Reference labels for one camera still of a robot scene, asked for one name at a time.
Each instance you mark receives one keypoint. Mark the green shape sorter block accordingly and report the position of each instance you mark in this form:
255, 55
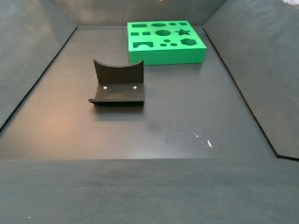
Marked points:
164, 42

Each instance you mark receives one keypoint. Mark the black curved holder stand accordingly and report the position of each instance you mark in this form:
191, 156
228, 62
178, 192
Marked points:
119, 78

